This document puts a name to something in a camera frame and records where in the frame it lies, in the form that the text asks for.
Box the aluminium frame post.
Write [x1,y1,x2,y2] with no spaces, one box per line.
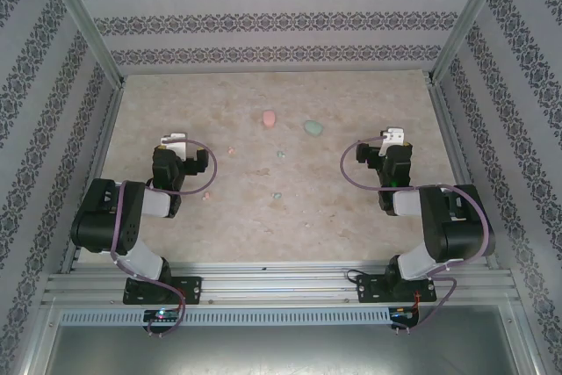
[34,0,126,89]
[428,0,515,84]

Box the grey metal sheet panel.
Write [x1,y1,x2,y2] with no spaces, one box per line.
[17,304,545,375]

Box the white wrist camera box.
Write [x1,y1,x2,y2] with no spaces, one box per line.
[379,126,406,157]
[158,131,191,160]

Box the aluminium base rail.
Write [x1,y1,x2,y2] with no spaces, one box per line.
[41,260,515,306]

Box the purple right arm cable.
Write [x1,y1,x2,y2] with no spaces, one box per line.
[341,135,494,335]

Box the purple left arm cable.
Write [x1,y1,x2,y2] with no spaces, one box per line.
[109,140,220,337]

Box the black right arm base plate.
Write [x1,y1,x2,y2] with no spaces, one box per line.
[356,273,437,305]

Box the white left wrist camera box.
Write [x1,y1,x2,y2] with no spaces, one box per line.
[158,131,191,160]

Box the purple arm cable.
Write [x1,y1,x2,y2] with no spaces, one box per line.
[109,140,220,337]
[341,135,494,335]

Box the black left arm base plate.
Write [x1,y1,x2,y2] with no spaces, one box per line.
[122,277,203,306]

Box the aluminium side rail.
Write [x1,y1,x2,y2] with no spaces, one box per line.
[59,83,126,273]
[428,80,500,269]

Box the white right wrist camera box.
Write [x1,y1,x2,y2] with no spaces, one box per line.
[379,126,406,157]

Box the slotted grey cable duct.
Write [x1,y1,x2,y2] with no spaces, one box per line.
[59,307,392,326]

